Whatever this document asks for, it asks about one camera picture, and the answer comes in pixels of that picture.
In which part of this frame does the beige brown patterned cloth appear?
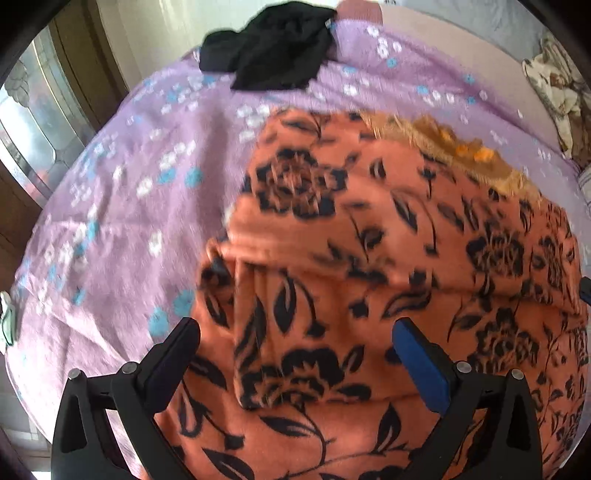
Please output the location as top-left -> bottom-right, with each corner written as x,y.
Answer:
522,32 -> 591,160

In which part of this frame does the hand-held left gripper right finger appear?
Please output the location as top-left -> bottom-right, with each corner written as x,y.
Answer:
392,317 -> 544,480

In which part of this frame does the orange black floral garment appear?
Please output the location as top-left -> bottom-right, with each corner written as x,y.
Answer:
154,108 -> 591,480

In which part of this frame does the purple floral blanket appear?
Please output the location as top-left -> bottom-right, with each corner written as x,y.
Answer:
4,21 -> 583,462

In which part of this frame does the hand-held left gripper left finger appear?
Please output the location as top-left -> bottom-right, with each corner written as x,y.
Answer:
51,318 -> 201,480

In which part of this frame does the wooden framed window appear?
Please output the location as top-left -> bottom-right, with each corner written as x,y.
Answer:
0,0 -> 130,259

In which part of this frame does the pink bed sheet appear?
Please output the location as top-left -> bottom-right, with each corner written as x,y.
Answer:
337,0 -> 561,139

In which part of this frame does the mustard fringed cloth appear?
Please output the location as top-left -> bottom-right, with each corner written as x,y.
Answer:
362,113 -> 539,197

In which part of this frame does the black cloth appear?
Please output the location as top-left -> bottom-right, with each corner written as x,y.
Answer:
198,1 -> 337,91

